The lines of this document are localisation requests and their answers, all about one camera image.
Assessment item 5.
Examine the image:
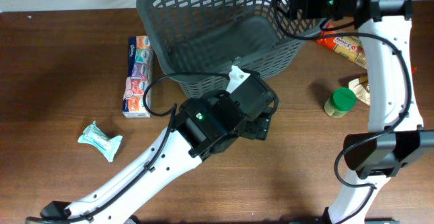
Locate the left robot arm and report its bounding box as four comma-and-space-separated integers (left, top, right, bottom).
25, 69, 279, 223

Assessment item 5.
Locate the grey plastic shopping basket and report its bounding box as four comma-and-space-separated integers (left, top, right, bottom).
136, 0, 320, 97

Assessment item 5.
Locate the crumpled beige snack bag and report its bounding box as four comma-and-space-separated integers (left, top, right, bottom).
348, 76, 370, 106

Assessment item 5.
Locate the green lid Knorr jar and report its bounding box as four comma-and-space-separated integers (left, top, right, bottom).
324, 88, 357, 118

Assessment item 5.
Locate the teal tissue packet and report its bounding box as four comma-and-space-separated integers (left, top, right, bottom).
77, 121, 123, 163

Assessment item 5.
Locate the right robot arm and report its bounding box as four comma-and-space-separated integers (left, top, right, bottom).
273, 0, 433, 223

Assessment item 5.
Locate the spaghetti pasta package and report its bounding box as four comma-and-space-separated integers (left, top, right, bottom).
316, 36, 368, 69

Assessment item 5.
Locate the Kleenex tissue multipack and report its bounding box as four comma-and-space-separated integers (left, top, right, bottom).
122, 35, 154, 118

